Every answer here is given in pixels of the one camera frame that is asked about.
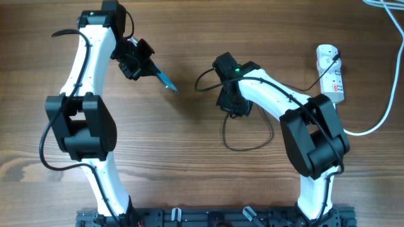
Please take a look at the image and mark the blue screen smartphone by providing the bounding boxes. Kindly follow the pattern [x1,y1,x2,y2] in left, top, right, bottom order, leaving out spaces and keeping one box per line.
[157,71,179,93]

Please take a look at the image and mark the black charger cable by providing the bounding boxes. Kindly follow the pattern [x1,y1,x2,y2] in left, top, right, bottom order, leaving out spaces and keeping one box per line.
[222,50,342,152]

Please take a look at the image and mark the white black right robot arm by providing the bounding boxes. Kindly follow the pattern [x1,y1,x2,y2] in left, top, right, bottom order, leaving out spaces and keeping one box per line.
[212,52,350,226]

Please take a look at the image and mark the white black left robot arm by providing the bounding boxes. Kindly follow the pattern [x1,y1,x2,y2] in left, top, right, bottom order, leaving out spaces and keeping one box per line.
[45,1,176,226]

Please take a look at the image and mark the white power strip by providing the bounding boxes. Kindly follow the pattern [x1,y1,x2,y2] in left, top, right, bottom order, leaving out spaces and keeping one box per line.
[316,44,344,104]

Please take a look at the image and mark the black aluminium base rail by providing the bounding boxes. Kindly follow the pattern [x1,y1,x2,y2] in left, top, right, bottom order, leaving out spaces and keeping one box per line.
[75,206,357,227]

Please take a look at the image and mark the white power strip cord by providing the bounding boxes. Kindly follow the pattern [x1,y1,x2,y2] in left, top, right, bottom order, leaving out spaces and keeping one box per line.
[342,0,404,137]

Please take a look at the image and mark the white cables at corner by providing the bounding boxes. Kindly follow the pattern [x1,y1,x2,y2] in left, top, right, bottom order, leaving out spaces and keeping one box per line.
[362,0,404,11]

